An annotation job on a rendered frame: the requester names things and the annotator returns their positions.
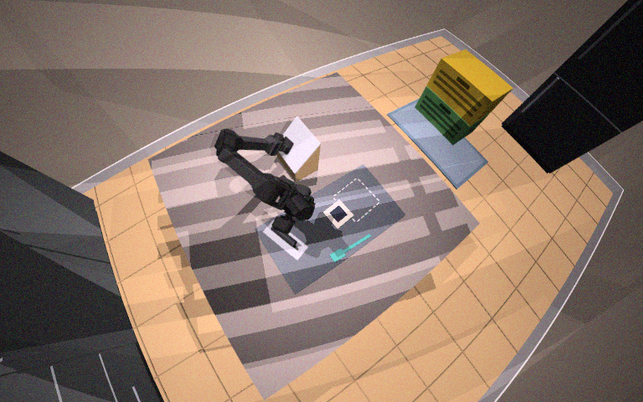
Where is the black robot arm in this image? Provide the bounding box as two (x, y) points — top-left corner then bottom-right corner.
(214, 128), (315, 221)

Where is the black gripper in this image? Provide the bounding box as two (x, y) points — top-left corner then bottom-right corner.
(272, 184), (311, 235)

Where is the small teal trowel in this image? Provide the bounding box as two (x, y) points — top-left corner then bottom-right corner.
(330, 234), (371, 263)

